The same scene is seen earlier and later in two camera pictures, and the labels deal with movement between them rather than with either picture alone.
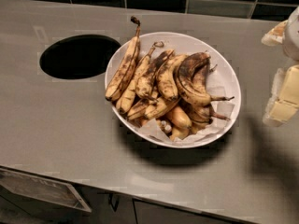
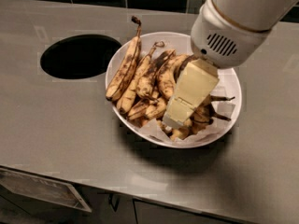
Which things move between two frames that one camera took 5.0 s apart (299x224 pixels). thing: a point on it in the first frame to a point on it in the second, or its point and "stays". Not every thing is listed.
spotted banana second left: (125, 94) stays
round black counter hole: (79, 56) stays
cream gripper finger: (284, 97) to (217, 37)
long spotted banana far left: (125, 63) stays
